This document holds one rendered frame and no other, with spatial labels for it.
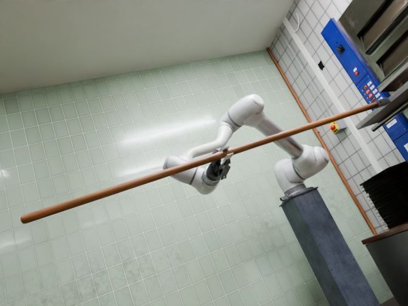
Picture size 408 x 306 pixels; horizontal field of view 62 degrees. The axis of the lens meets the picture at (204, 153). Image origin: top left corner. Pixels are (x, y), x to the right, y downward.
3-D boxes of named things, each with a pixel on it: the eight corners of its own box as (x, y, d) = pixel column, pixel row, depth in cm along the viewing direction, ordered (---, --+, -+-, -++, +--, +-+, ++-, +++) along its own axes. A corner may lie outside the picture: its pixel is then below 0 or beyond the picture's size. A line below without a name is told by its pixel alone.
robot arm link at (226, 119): (210, 129, 211) (226, 117, 204) (217, 115, 225) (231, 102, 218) (226, 143, 215) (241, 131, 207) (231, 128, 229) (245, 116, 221)
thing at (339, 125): (340, 133, 294) (334, 123, 297) (346, 127, 285) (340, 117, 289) (333, 135, 291) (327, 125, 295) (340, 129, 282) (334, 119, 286)
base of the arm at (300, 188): (277, 206, 241) (273, 198, 243) (303, 196, 248) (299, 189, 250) (287, 198, 225) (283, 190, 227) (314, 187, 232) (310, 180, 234)
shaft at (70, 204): (20, 223, 112) (18, 215, 113) (22, 226, 115) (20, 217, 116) (379, 105, 178) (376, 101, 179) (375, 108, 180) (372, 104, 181)
